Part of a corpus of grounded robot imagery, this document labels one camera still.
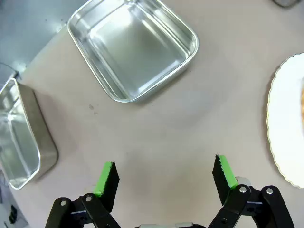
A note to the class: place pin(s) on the steel rectangular container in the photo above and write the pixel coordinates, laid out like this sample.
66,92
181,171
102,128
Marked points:
133,47
19,142

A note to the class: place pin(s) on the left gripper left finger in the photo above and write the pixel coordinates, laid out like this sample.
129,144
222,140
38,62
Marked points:
107,185

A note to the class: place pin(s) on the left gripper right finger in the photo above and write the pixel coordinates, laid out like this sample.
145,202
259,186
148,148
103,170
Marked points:
224,180

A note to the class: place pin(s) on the white scalloped plate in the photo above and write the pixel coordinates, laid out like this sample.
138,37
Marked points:
285,118

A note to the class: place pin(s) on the golden brown croissant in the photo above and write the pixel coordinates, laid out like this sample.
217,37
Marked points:
302,102

